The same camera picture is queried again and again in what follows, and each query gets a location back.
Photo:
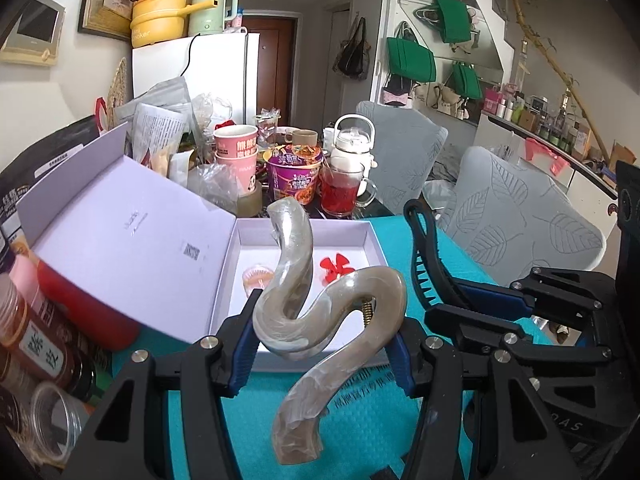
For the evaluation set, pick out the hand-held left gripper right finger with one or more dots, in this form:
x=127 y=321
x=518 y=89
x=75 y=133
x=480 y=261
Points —
x=400 y=367

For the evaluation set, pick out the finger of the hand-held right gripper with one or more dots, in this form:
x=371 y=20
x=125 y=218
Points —
x=495 y=297
x=470 y=325

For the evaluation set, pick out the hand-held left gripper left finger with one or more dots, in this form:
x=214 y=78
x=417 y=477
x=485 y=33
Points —
x=242 y=355

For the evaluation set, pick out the black hair claw clip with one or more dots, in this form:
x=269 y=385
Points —
x=425 y=260

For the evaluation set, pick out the white gift box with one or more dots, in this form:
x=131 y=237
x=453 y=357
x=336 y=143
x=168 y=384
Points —
x=150 y=240

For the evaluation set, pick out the teal printed table mat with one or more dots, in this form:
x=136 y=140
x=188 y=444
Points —
x=350 y=435

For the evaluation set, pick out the grey leaf-pattern covered chair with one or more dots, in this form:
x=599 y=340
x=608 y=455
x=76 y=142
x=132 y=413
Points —
x=525 y=210
x=405 y=150

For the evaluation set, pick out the pink plastic bag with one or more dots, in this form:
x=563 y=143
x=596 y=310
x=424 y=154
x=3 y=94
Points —
x=547 y=155

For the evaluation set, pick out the clear tape roll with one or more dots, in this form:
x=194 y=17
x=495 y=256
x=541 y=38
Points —
x=249 y=202

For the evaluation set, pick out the white low cabinet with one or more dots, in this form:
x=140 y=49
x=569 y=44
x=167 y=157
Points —
x=495 y=135

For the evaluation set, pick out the pink panda paper cup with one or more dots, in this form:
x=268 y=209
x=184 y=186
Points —
x=237 y=175

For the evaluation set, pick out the glass mug of red tea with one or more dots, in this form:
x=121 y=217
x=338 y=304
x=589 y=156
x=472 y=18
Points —
x=342 y=195

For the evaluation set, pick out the row of bottles and jars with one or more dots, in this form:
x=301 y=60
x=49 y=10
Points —
x=540 y=120

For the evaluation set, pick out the purple instant noodle bowl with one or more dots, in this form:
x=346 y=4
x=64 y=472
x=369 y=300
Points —
x=292 y=175

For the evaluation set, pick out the cardboard box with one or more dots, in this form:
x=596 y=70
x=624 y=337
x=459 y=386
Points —
x=622 y=160

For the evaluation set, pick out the clear plastic cup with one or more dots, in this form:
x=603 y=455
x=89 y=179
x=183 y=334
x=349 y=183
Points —
x=55 y=420

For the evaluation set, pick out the group of spice jars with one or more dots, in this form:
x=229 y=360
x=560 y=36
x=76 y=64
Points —
x=40 y=355

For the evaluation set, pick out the white electric kettle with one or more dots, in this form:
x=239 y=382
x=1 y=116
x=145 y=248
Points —
x=352 y=145

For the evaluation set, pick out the beige mug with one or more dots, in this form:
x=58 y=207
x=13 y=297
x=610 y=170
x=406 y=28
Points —
x=302 y=138

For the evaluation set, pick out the pink bottle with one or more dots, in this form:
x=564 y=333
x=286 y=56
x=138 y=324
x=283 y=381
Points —
x=27 y=285

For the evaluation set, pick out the crumpled paper packaging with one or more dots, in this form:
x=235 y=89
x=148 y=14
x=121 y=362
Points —
x=155 y=120

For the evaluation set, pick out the large green tote bag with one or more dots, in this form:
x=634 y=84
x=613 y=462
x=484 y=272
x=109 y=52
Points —
x=411 y=60

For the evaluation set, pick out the bamboo pole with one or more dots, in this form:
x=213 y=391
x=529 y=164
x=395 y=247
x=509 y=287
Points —
x=545 y=50

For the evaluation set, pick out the white fridge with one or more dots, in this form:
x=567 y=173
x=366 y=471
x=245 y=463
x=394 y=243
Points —
x=220 y=80

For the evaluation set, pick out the black snack bag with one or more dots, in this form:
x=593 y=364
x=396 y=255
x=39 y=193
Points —
x=45 y=160

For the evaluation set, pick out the black hanging bag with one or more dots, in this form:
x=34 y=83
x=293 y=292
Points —
x=352 y=55

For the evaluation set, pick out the brown door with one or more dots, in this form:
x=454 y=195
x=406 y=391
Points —
x=272 y=70

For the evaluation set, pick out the woven straw fan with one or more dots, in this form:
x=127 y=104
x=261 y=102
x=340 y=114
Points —
x=120 y=90

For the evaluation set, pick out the yellow cooking pot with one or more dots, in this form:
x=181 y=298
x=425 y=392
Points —
x=157 y=22

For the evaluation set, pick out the green electric kettle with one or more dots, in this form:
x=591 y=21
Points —
x=210 y=10

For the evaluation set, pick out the framed picture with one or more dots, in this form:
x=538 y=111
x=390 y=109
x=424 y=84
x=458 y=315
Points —
x=110 y=0

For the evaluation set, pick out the wall intercom panel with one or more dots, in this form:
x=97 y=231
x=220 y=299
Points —
x=37 y=30

